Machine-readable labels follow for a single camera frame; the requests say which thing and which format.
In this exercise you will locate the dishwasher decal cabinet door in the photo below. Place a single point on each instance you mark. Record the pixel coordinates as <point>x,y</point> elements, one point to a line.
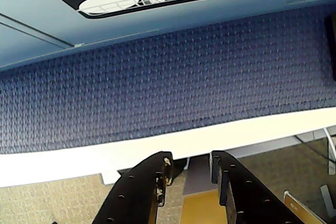
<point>183,19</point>

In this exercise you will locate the gold metal bar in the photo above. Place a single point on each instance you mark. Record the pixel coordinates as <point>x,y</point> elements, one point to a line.
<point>302,208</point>

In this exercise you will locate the grey table leg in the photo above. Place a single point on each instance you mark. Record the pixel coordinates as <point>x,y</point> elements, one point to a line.
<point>199,176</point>

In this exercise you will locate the yellow wooden board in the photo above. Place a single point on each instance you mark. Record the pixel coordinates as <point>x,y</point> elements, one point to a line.
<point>199,208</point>

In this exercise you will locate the dark blue textured mat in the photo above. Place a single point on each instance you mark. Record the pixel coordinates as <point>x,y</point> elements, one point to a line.
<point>157,90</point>

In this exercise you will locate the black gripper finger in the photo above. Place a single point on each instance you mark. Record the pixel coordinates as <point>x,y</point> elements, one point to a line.
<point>249,197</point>
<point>131,195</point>

